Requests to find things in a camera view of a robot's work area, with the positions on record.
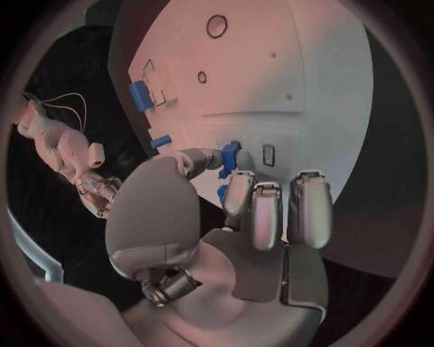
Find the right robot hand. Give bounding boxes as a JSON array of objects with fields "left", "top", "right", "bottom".
[{"left": 71, "top": 167, "right": 124, "bottom": 220}]

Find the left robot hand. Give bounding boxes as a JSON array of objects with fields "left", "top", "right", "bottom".
[{"left": 103, "top": 147, "right": 336, "bottom": 347}]

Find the white cable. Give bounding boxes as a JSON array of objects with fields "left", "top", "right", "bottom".
[
  {"left": 42, "top": 93, "right": 89, "bottom": 131},
  {"left": 42, "top": 104, "right": 83, "bottom": 132}
]

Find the blue plug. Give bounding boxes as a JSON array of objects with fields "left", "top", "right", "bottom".
[{"left": 216, "top": 140, "right": 244, "bottom": 180}]

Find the white task board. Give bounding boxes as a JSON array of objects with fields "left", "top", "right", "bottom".
[{"left": 107, "top": 0, "right": 376, "bottom": 210}]

